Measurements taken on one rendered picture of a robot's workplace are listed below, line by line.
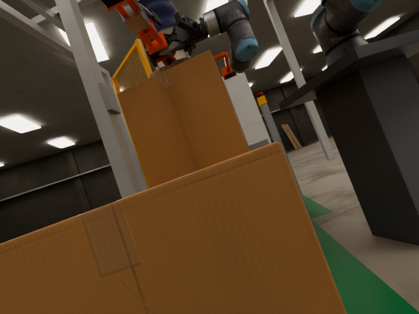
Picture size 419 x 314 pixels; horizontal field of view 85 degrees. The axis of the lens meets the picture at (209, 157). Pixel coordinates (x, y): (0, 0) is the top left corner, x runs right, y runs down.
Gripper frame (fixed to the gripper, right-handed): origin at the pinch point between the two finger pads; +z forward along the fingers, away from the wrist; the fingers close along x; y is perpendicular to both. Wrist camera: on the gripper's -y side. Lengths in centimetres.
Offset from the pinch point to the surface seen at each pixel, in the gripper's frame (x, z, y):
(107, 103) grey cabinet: 46, 91, 128
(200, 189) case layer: -56, -11, -64
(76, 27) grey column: 135, 98, 130
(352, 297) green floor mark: -108, -33, -7
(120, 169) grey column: -22, 102, 130
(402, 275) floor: -108, -51, -3
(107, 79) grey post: 192, 182, 343
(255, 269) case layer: -65, -13, -64
